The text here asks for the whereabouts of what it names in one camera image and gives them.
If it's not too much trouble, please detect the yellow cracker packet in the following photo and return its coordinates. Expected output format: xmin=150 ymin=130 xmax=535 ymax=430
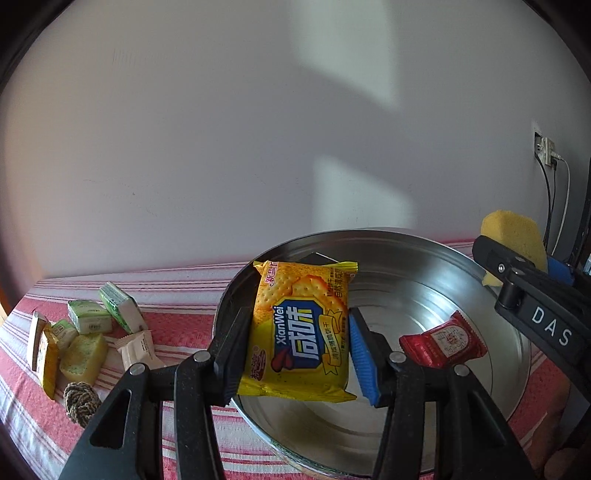
xmin=236 ymin=260 xmax=359 ymax=403

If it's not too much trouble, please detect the red white striped tablecloth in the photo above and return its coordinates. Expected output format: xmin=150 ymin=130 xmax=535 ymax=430
xmin=0 ymin=237 xmax=573 ymax=480

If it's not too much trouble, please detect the round metal basin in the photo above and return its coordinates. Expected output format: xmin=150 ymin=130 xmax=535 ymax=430
xmin=212 ymin=227 xmax=532 ymax=478

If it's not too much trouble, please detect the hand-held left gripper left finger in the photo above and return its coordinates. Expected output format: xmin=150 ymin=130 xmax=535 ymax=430
xmin=58 ymin=305 xmax=254 ymax=480

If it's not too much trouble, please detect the red snack packet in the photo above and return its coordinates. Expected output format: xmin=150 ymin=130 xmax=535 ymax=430
xmin=399 ymin=310 xmax=488 ymax=368

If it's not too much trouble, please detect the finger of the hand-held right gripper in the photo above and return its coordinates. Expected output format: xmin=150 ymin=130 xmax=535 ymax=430
xmin=472 ymin=235 xmax=549 ymax=313
xmin=547 ymin=257 xmax=578 ymax=285

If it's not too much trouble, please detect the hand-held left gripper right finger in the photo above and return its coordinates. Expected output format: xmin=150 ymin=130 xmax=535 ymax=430
xmin=348 ymin=308 xmax=539 ymax=480

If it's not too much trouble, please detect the beige snack packet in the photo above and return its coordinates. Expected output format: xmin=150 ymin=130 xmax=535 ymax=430
xmin=106 ymin=330 xmax=160 ymax=371

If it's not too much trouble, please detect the black box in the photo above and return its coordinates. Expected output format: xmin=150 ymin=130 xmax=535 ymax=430
xmin=299 ymin=249 xmax=340 ymax=268

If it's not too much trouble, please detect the white orange packet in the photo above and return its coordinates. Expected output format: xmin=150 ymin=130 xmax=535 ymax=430
xmin=26 ymin=311 xmax=49 ymax=372

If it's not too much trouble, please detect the white cable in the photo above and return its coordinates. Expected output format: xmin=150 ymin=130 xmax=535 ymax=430
xmin=554 ymin=154 xmax=572 ymax=252

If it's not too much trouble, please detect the yellow green speckled sponge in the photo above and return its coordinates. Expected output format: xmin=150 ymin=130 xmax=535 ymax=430
xmin=59 ymin=332 xmax=109 ymax=387

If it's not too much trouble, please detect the small yellow packet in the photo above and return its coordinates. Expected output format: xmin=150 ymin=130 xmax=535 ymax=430
xmin=36 ymin=325 xmax=61 ymax=400

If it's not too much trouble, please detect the woven rope ball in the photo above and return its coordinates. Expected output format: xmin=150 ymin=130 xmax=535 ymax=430
xmin=63 ymin=382 xmax=102 ymax=428

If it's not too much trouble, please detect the black cable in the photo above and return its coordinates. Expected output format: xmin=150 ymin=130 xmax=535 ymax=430
xmin=536 ymin=156 xmax=555 ymax=252

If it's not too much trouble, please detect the green tissue pack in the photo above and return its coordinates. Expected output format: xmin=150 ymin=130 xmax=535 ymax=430
xmin=51 ymin=319 xmax=79 ymax=349
xmin=99 ymin=281 xmax=149 ymax=334
xmin=68 ymin=299 xmax=113 ymax=335

